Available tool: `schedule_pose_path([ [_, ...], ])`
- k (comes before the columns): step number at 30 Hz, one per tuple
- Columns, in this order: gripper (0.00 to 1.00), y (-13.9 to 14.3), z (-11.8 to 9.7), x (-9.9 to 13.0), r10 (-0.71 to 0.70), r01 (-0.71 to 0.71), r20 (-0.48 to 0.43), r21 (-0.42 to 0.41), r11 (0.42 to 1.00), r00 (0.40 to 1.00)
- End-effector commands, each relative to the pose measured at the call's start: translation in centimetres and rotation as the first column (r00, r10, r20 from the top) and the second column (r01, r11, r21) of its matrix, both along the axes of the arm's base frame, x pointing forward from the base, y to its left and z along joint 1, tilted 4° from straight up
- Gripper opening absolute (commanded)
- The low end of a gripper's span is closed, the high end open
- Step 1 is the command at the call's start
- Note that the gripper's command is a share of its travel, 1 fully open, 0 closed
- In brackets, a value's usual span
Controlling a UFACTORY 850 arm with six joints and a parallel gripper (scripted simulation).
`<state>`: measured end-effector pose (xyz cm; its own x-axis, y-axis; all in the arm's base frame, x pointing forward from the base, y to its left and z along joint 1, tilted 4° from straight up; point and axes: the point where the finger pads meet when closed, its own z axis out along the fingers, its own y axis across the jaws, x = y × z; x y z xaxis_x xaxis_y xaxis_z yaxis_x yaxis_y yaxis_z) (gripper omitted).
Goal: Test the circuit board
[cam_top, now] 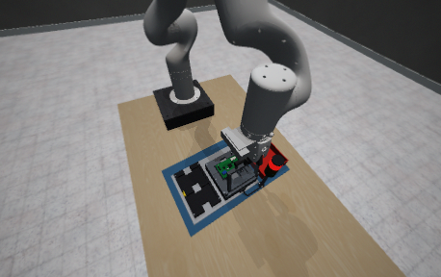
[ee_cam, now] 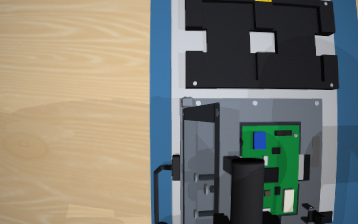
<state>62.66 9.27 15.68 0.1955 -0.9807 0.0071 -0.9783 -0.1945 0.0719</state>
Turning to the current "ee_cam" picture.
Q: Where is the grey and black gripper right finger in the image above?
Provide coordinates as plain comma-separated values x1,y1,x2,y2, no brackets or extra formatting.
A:
262,211,280,224

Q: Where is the green circuit board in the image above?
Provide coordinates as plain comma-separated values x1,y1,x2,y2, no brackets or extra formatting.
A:
242,125,299,215

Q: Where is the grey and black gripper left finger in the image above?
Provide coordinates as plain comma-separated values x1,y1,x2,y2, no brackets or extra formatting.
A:
213,213,231,224

